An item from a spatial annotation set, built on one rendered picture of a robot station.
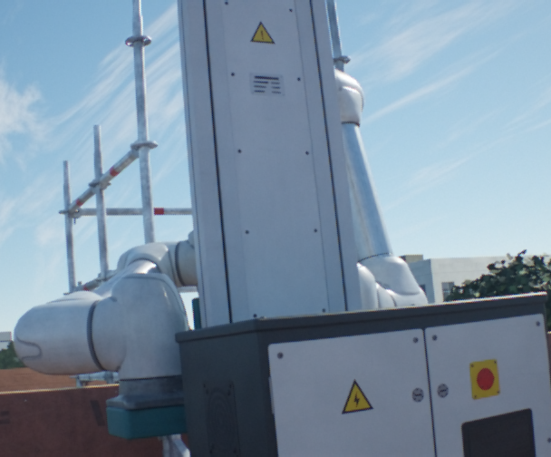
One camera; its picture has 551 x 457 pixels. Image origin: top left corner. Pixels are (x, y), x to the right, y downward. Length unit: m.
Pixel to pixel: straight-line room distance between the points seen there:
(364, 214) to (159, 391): 0.75
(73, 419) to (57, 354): 1.71
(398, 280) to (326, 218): 0.37
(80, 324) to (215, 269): 0.31
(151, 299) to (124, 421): 0.25
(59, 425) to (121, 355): 1.78
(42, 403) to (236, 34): 2.06
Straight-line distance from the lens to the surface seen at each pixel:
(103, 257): 4.06
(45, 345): 1.66
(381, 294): 1.84
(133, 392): 1.58
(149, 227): 3.38
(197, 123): 1.56
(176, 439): 3.26
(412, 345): 1.19
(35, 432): 3.33
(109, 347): 1.60
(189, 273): 2.18
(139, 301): 1.57
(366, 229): 1.99
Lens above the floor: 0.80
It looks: 9 degrees up
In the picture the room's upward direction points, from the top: 6 degrees counter-clockwise
